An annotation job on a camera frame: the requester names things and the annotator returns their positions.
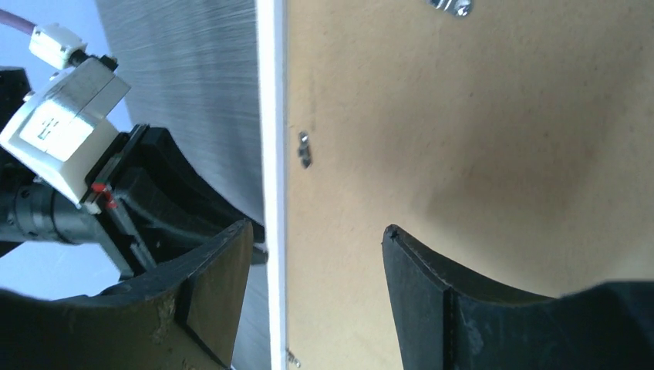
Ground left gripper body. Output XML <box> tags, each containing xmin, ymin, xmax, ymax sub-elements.
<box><xmin>1</xmin><ymin>66</ymin><xmax>126</xmax><ymax>254</ymax></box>

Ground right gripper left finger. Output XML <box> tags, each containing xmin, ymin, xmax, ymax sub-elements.
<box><xmin>1</xmin><ymin>220</ymin><xmax>253</xmax><ymax>369</ymax></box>

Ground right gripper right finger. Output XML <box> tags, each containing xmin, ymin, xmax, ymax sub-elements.
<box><xmin>382</xmin><ymin>225</ymin><xmax>653</xmax><ymax>369</ymax></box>

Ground brown backing board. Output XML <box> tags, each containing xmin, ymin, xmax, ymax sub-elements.
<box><xmin>286</xmin><ymin>1</ymin><xmax>653</xmax><ymax>369</ymax></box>

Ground white wooden picture frame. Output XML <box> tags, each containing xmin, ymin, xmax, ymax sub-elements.
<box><xmin>255</xmin><ymin>0</ymin><xmax>289</xmax><ymax>369</ymax></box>

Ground silver turn clip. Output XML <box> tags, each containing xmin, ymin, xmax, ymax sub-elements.
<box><xmin>297</xmin><ymin>131</ymin><xmax>312</xmax><ymax>169</ymax></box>
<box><xmin>426</xmin><ymin>0</ymin><xmax>474</xmax><ymax>18</ymax></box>

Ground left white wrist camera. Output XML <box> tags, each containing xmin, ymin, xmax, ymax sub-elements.
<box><xmin>1</xmin><ymin>23</ymin><xmax>130</xmax><ymax>207</ymax></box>

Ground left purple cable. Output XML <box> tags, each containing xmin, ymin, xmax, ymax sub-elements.
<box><xmin>0</xmin><ymin>7</ymin><xmax>37</xmax><ymax>37</ymax></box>

